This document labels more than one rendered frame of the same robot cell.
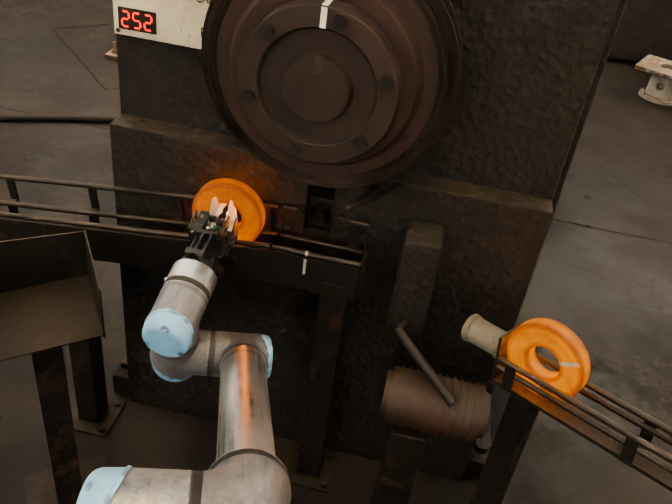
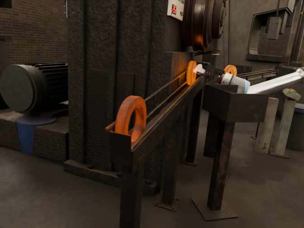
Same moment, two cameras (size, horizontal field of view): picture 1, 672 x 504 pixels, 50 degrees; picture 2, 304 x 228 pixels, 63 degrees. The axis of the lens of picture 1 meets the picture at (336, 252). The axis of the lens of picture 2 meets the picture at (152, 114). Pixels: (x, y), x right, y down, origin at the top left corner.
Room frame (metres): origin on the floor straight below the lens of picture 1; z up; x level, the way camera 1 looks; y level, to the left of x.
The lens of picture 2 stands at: (1.16, 1.91, 0.90)
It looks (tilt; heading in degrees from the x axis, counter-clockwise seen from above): 15 degrees down; 283
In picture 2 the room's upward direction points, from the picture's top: 4 degrees clockwise
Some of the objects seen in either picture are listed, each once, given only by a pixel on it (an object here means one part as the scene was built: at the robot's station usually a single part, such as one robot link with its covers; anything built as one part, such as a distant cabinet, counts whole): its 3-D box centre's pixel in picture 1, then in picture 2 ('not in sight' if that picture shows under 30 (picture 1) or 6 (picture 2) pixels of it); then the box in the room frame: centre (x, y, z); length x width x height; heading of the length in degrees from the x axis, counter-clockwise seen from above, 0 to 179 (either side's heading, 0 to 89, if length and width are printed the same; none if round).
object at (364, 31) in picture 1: (318, 85); (219, 17); (1.16, 0.07, 1.11); 0.28 x 0.06 x 0.28; 83
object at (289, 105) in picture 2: not in sight; (285, 122); (0.45, -0.53, 0.31); 0.24 x 0.16 x 0.62; 83
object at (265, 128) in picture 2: not in sight; (266, 125); (0.61, -0.51, 0.26); 0.12 x 0.12 x 0.52
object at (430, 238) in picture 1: (415, 277); (201, 77); (1.24, -0.18, 0.68); 0.11 x 0.08 x 0.24; 173
